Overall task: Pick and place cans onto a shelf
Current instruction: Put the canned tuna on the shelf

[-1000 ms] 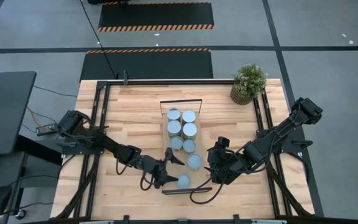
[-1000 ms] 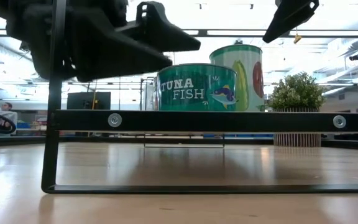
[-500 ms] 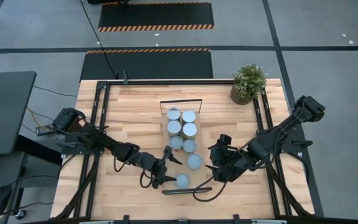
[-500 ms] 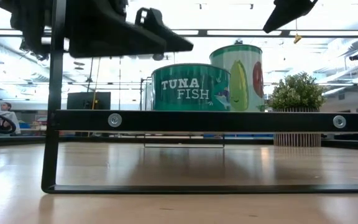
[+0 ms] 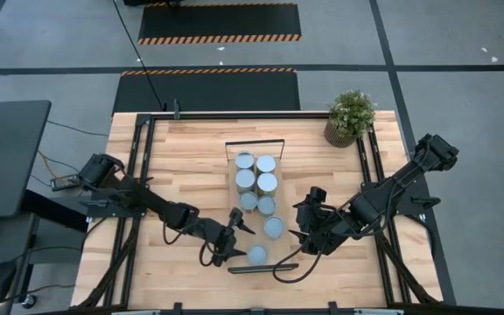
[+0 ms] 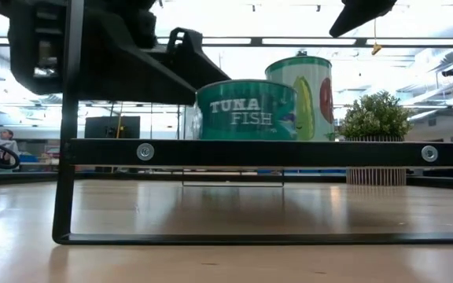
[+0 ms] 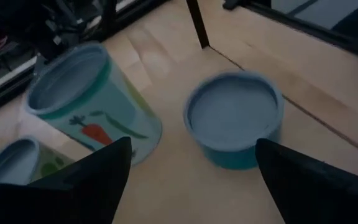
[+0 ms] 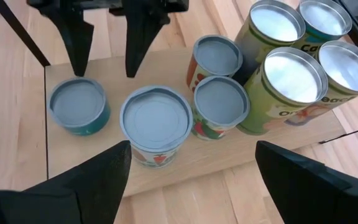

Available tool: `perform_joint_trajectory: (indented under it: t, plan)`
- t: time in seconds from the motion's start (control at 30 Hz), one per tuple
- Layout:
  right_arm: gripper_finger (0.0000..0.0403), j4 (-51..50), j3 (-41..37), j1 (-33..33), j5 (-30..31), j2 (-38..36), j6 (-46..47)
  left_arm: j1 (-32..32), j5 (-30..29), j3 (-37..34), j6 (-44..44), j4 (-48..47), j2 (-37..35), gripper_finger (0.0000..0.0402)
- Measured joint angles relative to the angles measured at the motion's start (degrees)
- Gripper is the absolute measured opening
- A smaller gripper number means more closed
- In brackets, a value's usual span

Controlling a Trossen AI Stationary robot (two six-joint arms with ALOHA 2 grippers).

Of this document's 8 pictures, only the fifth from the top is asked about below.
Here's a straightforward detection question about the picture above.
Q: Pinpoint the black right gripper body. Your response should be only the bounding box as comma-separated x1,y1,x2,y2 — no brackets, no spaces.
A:
296,203,339,257

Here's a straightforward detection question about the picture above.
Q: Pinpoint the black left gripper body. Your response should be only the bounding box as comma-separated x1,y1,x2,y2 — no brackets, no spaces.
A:
211,221,240,267

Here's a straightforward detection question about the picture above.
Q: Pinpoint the teal tuna fish can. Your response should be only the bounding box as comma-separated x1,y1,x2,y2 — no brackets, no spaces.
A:
247,244,269,266

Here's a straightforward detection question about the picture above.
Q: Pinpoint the pear picture can teal rim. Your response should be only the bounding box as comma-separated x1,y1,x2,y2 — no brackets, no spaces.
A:
262,216,286,240

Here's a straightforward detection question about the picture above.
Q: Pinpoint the red tomato print can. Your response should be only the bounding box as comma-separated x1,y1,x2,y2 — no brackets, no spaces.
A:
239,191,259,212

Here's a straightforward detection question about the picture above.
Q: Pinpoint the green polka dot can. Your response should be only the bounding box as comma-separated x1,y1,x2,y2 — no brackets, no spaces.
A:
256,195,277,216

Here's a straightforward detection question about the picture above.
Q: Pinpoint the blue and cream tall can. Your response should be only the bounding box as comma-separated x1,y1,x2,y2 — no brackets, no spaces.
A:
234,169,257,191

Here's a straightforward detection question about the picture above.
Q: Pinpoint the yellow carrot can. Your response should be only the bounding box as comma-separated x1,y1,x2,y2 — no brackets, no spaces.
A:
255,154,277,175

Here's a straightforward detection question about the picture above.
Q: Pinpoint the olive yellow tall can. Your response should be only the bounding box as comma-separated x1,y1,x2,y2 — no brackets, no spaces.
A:
234,150,256,172

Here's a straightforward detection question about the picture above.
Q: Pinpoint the potted plant in slatted pot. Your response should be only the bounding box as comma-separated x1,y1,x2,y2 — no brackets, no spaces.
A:
323,89,378,150

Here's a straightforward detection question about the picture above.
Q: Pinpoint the black hazard striped floor mat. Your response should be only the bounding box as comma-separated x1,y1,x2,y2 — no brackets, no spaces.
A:
136,2,303,46
111,67,302,113

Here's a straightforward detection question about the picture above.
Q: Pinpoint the black power adapter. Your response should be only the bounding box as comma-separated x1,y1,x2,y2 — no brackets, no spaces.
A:
50,174,81,193

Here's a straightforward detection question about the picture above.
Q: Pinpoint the dark grey desk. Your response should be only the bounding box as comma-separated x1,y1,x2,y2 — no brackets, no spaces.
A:
0,213,39,315
0,99,53,220

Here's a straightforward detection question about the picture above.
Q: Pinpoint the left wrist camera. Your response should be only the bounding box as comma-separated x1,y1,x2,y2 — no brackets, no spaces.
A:
228,206,245,225

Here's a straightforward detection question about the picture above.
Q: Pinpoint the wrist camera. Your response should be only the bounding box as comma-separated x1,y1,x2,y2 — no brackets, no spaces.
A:
228,206,245,225
308,186,327,205

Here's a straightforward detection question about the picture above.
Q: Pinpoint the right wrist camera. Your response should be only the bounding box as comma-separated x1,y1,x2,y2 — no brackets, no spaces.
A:
308,186,327,205

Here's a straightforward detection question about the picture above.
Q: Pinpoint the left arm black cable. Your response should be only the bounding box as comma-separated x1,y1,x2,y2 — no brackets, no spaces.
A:
161,216,221,269

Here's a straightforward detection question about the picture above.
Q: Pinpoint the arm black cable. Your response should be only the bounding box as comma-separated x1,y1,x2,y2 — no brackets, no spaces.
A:
271,244,326,285
161,216,221,269

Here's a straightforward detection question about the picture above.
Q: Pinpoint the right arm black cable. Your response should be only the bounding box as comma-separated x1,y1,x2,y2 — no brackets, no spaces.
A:
271,244,326,285

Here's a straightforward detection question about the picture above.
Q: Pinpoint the black floor cable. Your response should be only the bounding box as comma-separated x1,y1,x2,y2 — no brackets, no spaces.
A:
45,119,110,138

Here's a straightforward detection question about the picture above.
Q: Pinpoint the yellow floor cable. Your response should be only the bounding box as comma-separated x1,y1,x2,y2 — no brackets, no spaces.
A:
36,150,88,187

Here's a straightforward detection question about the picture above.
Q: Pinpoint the black hanging cable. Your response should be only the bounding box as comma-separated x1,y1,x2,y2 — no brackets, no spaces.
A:
111,0,168,112

